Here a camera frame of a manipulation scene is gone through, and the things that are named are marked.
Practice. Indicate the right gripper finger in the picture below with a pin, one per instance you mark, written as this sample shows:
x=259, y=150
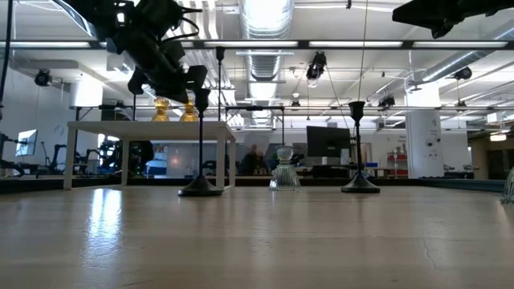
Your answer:
x=409, y=13

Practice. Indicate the short black candlestick holder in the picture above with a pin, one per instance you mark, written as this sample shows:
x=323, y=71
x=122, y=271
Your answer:
x=360, y=185
x=201, y=188

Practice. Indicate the white perforated metal shelf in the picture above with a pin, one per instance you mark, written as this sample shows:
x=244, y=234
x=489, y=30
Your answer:
x=152, y=130

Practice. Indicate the white round column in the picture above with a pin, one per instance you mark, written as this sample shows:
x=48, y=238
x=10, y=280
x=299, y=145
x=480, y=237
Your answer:
x=423, y=140
x=86, y=94

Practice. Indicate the clear green glass candle holder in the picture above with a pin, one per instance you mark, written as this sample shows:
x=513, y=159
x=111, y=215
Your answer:
x=284, y=176
x=509, y=188

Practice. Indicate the amber glass candle holder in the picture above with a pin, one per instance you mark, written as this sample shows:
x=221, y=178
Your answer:
x=188, y=115
x=160, y=114

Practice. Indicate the person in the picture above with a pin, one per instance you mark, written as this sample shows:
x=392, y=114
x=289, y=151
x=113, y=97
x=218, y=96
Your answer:
x=141, y=156
x=253, y=160

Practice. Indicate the lit desktop monitor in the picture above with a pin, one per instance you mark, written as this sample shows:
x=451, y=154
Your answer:
x=27, y=142

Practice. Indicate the black computer monitor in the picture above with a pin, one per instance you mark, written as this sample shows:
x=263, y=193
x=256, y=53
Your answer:
x=327, y=141

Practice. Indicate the glowing ceiling lamp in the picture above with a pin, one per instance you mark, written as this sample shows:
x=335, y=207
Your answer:
x=498, y=137

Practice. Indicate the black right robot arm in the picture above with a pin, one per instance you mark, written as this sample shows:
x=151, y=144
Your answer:
x=490, y=8

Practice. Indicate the black ceiling spotlight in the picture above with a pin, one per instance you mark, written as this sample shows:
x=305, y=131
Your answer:
x=463, y=73
x=42, y=78
x=386, y=101
x=316, y=66

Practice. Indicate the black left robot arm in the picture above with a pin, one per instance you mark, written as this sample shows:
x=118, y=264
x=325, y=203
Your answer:
x=132, y=36

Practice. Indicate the silver ceiling air duct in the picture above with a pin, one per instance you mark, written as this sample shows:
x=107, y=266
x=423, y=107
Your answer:
x=265, y=24
x=462, y=60

